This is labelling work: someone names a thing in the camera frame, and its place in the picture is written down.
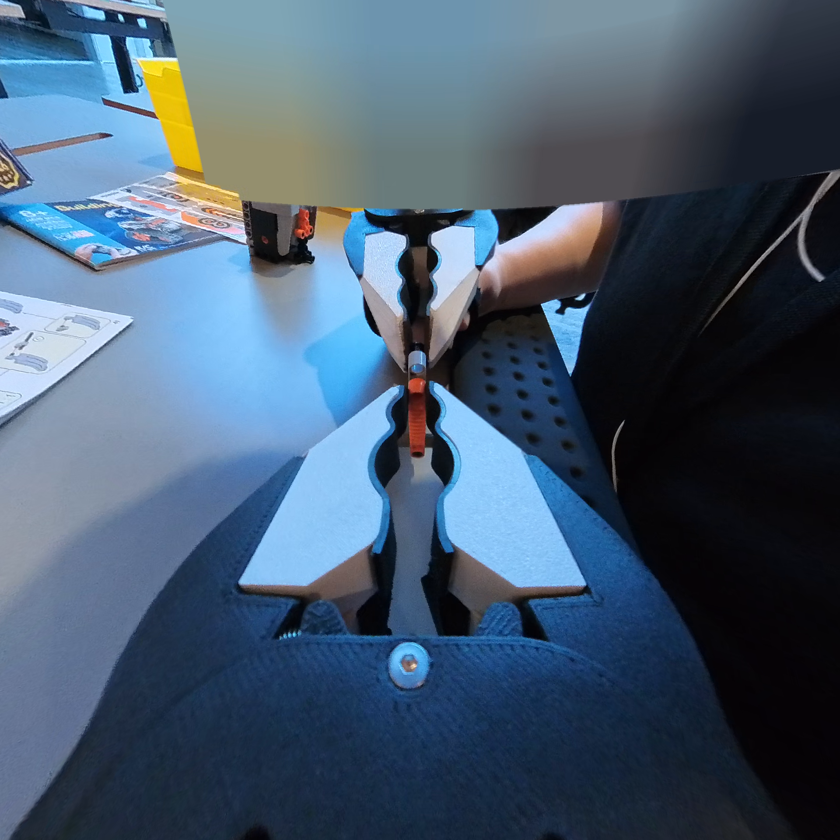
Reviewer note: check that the yellow plastic bin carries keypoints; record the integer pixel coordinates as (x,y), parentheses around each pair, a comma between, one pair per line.
(172,111)

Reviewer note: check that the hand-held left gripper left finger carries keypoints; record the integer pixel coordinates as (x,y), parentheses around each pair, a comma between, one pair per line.
(315,518)

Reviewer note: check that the sticker sheet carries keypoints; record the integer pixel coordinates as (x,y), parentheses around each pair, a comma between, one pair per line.
(177,200)

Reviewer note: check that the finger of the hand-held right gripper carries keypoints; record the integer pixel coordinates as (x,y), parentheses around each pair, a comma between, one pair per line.
(456,275)
(384,282)

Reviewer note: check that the toy car model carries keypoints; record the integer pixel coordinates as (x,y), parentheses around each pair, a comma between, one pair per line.
(282,229)

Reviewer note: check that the blue manual booklet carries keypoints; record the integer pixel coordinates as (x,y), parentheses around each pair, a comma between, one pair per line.
(79,229)

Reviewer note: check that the grey desk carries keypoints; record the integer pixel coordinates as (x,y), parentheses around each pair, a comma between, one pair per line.
(197,407)

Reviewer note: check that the blue toy box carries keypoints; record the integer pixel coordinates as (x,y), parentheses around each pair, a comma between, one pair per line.
(12,172)

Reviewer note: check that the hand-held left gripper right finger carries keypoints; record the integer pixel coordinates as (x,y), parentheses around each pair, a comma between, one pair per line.
(512,518)

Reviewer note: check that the orange toy beam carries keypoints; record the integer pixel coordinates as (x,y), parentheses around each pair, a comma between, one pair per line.
(415,417)

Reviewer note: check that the wooden background desk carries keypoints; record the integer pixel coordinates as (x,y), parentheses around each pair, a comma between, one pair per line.
(98,13)

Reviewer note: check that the person's right forearm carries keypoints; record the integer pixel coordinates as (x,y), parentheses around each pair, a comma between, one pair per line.
(551,262)

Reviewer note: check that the open instruction booklet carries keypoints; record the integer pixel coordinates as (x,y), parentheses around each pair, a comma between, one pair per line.
(46,348)

